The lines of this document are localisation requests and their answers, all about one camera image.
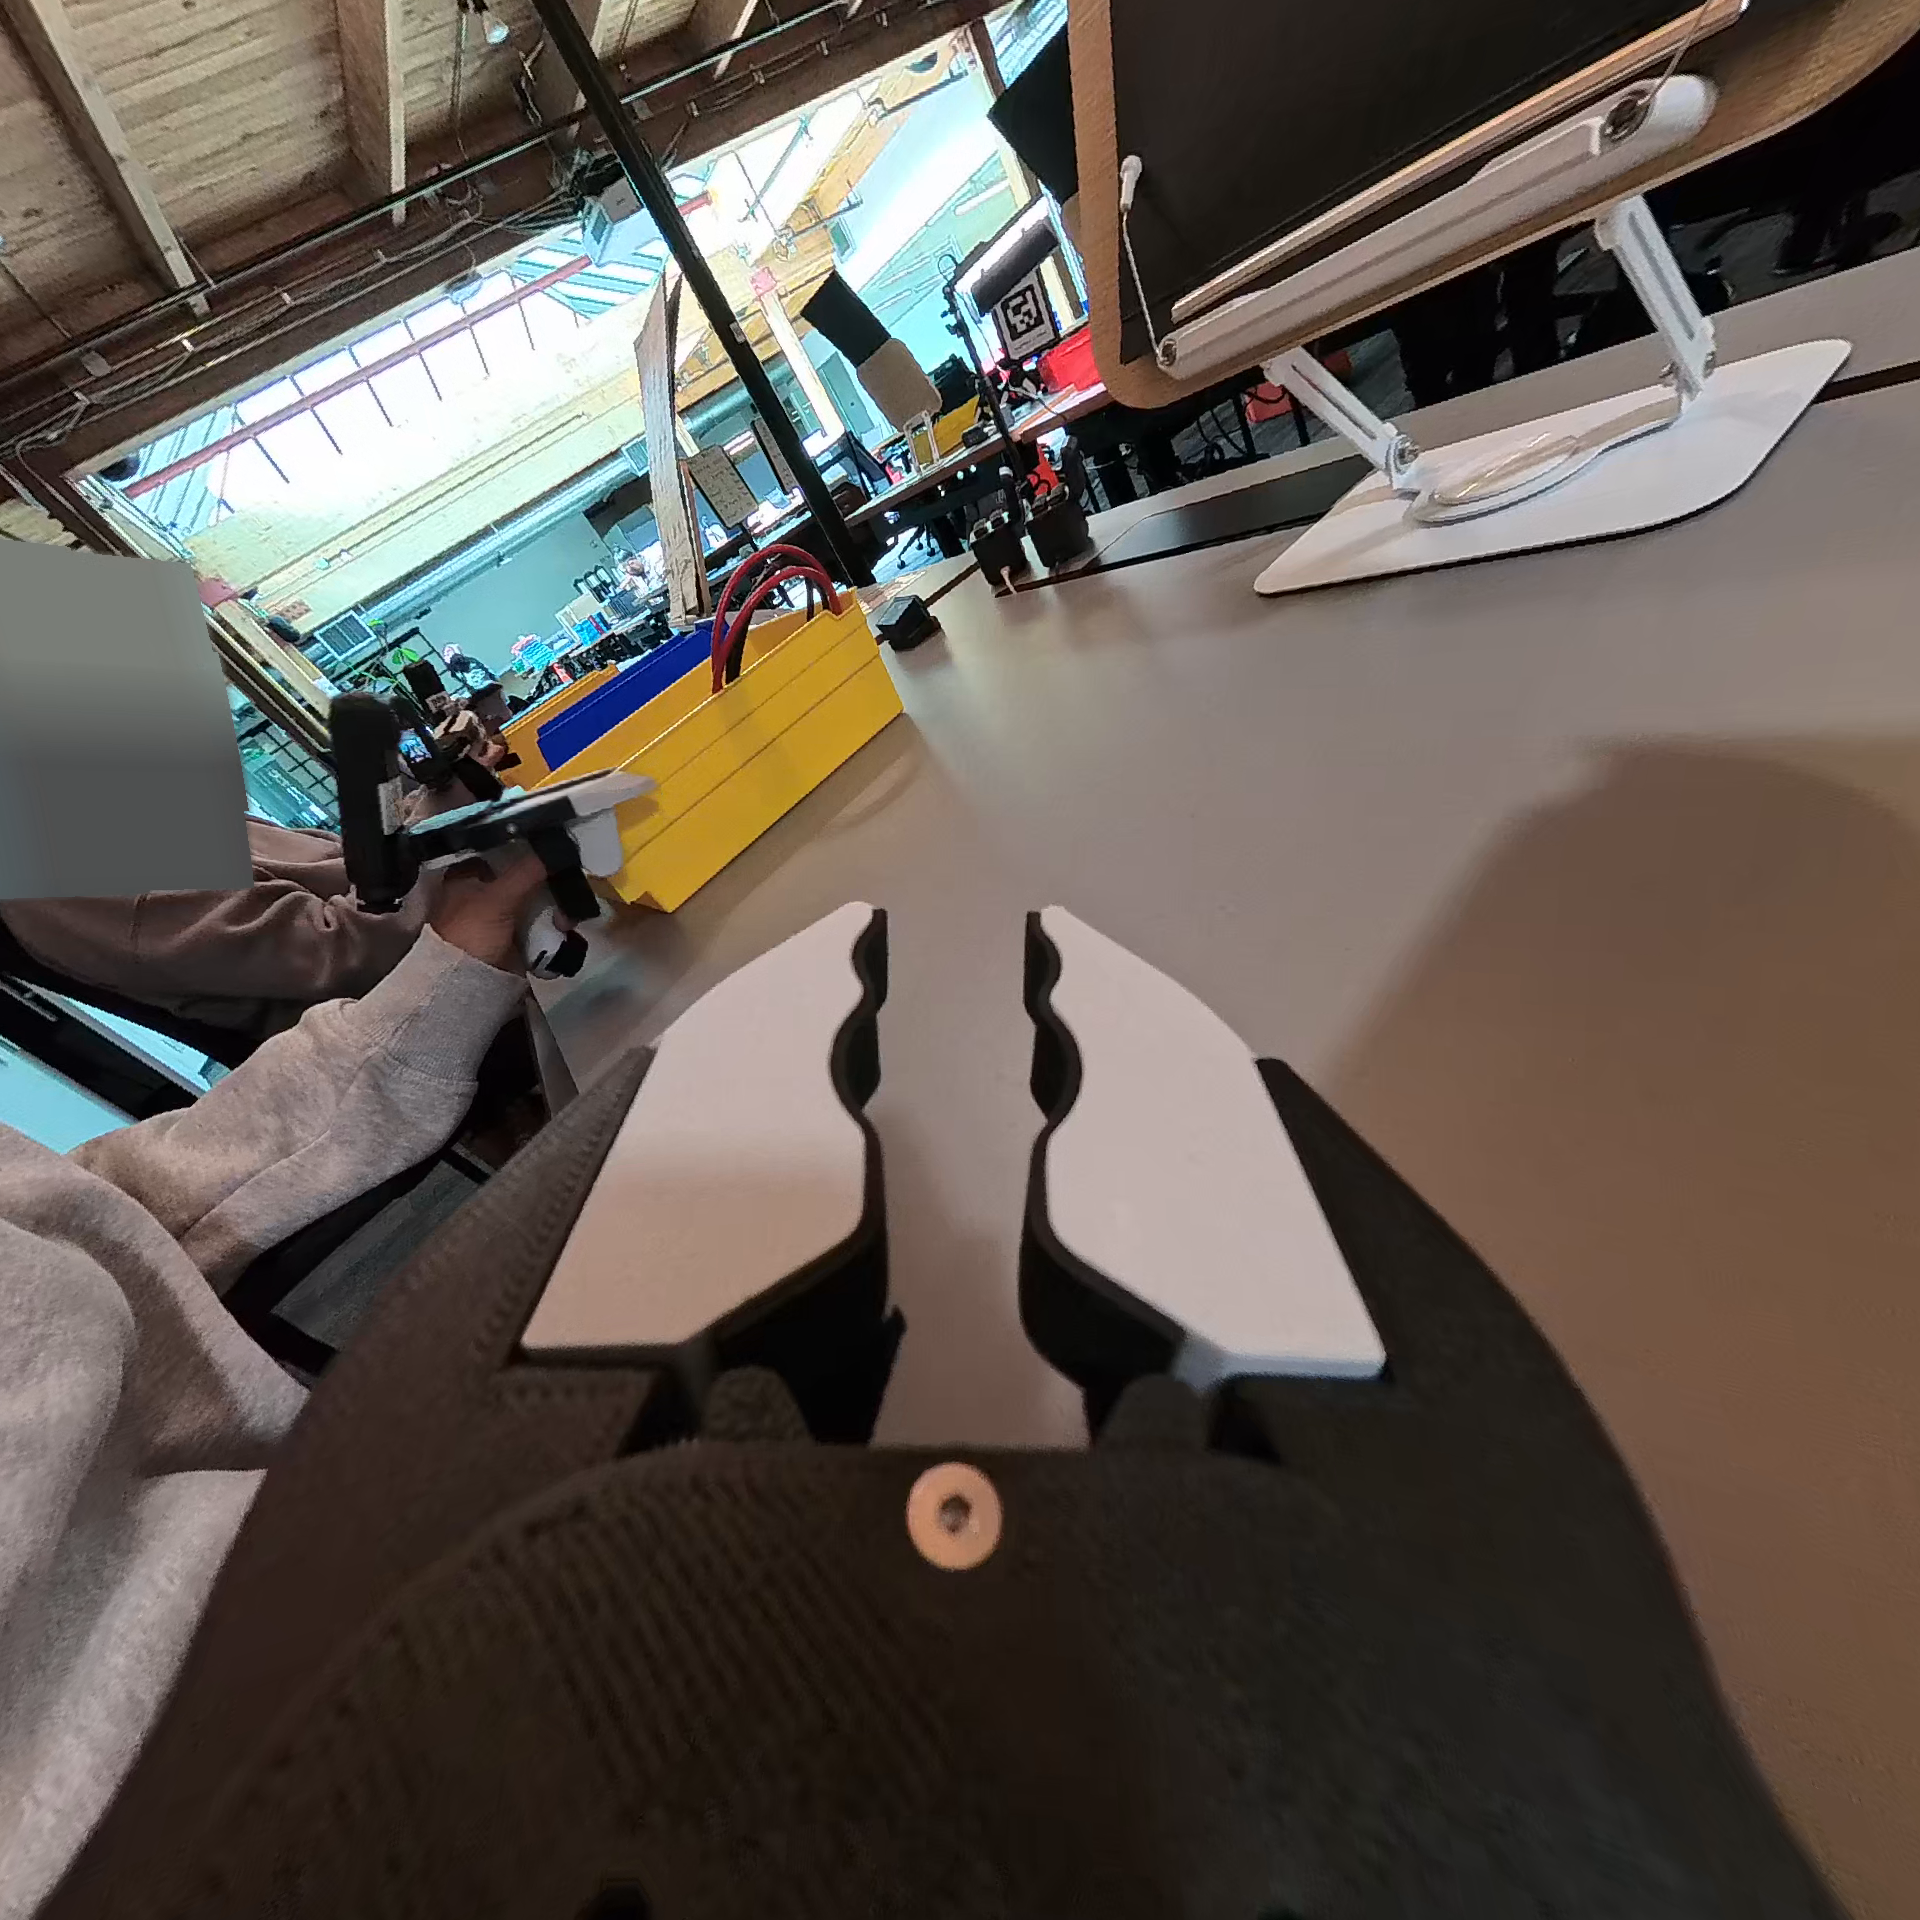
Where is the red network cable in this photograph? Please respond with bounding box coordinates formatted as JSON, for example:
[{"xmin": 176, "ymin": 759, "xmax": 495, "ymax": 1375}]
[{"xmin": 709, "ymin": 544, "xmax": 845, "ymax": 695}]

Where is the person's grey sweatshirt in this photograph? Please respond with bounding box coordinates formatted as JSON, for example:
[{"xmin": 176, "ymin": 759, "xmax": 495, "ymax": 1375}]
[{"xmin": 0, "ymin": 1117, "xmax": 452, "ymax": 1920}]

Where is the standing wooden board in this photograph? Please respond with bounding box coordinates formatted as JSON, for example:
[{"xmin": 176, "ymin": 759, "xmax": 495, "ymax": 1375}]
[{"xmin": 633, "ymin": 269, "xmax": 710, "ymax": 623}]

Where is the white laptop stand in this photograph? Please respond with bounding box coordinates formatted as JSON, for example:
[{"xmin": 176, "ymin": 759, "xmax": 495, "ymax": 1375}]
[{"xmin": 1160, "ymin": 70, "xmax": 1854, "ymax": 601}]

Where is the blue plastic bin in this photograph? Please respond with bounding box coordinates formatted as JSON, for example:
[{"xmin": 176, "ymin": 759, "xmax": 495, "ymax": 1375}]
[{"xmin": 537, "ymin": 622, "xmax": 714, "ymax": 768}]

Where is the black metal pole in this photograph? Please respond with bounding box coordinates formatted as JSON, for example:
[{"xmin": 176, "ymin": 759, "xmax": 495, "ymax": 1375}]
[{"xmin": 532, "ymin": 0, "xmax": 880, "ymax": 590}]

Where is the person's left forearm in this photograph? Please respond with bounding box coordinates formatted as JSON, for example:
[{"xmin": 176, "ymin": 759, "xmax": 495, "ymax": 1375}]
[{"xmin": 60, "ymin": 921, "xmax": 530, "ymax": 1292}]

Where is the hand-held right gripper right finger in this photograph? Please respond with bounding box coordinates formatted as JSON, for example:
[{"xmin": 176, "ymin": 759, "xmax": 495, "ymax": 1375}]
[{"xmin": 1018, "ymin": 902, "xmax": 1389, "ymax": 1427}]

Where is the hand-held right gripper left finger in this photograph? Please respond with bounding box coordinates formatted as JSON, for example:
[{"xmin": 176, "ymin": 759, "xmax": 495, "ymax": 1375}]
[{"xmin": 517, "ymin": 900, "xmax": 908, "ymax": 1419}]

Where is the grey desk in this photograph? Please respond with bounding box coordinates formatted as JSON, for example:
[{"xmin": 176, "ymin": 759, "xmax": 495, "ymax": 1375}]
[{"xmin": 517, "ymin": 285, "xmax": 1920, "ymax": 1920}]

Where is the yellow plastic bin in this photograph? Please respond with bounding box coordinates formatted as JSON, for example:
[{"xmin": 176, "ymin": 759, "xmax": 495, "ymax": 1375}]
[
  {"xmin": 591, "ymin": 584, "xmax": 904, "ymax": 917},
  {"xmin": 498, "ymin": 662, "xmax": 618, "ymax": 789}
]

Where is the wood-edged black board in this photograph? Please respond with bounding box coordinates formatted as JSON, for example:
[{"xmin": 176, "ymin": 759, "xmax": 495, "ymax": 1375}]
[{"xmin": 1068, "ymin": 0, "xmax": 1920, "ymax": 409}]

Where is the person's left hand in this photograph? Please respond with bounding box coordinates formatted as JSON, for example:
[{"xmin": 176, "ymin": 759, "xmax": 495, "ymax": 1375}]
[{"xmin": 426, "ymin": 862, "xmax": 559, "ymax": 975}]

